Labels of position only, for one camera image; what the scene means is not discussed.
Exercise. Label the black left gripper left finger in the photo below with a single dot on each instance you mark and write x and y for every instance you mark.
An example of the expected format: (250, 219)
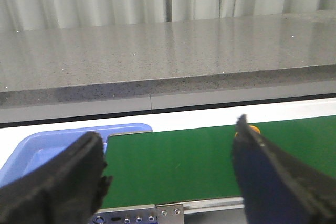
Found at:
(69, 188)

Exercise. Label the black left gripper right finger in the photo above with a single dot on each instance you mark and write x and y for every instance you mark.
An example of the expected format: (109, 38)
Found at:
(276, 186)

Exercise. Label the orange round button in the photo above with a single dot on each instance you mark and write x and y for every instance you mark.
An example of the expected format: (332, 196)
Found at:
(256, 129)

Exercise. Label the blue plastic tray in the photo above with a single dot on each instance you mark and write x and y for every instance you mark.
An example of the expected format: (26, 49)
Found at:
(37, 149)

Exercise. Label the green conveyor belt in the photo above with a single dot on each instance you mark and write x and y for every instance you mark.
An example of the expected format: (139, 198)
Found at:
(195, 164)

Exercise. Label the grey stone counter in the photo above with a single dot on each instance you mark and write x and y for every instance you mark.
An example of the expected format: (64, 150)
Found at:
(57, 75)

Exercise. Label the aluminium conveyor side rail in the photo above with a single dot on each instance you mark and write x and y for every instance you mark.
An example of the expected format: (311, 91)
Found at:
(221, 210)

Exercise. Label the metal conveyor bracket plate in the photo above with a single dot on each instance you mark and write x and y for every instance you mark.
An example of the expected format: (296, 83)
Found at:
(170, 213)

